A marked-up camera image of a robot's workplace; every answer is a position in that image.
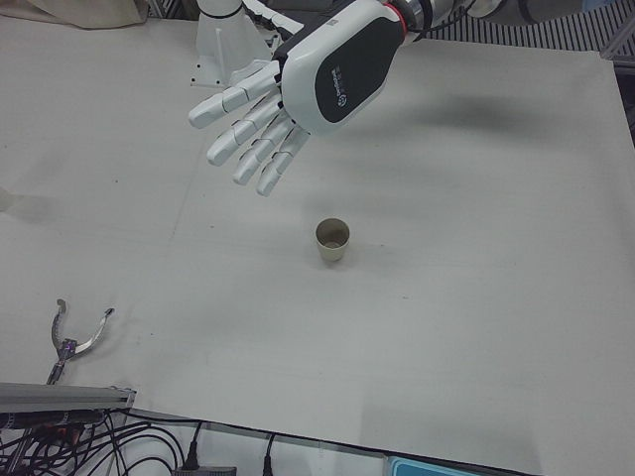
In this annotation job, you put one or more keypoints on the beige cloth bag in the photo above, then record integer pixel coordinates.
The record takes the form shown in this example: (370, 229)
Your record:
(74, 12)

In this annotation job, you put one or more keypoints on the black metal bar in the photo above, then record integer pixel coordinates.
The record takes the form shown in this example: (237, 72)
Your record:
(30, 419)

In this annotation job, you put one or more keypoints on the aluminium extrusion rail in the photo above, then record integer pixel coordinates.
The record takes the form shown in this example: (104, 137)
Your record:
(59, 394)

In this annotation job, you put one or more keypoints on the aluminium frame corner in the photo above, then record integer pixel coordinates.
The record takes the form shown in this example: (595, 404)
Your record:
(620, 47)

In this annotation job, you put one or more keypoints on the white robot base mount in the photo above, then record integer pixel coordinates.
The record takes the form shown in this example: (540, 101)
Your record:
(218, 44)

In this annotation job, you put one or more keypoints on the blue plastic box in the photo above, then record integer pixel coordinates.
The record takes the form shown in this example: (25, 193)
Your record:
(431, 468)

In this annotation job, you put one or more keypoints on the forked metal flex strip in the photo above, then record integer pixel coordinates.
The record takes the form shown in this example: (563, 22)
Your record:
(69, 348)

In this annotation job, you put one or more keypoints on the beige paper cup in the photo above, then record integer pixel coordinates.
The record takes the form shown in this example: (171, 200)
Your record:
(331, 253)

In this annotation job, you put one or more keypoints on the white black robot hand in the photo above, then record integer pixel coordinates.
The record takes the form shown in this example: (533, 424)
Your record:
(347, 64)

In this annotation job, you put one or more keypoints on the large white table sheet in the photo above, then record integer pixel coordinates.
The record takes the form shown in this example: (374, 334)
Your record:
(446, 347)

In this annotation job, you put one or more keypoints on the black power strip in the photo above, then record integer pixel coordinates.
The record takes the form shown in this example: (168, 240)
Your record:
(203, 471)

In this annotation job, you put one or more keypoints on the grey ribbed panel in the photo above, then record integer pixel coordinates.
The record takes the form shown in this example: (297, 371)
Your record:
(546, 35)

